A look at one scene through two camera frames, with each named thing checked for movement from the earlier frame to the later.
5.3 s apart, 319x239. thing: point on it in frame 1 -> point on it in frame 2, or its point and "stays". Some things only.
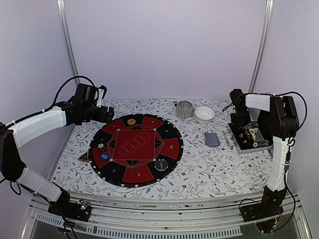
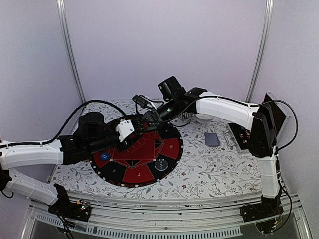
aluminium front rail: x=116 y=218 stays
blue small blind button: x=104 y=156 stays
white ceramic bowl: x=204 y=115 stays
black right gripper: x=236 y=123 -> x=152 y=118
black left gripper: x=102 y=118 -> x=128 y=143
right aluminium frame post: x=256 y=76 stays
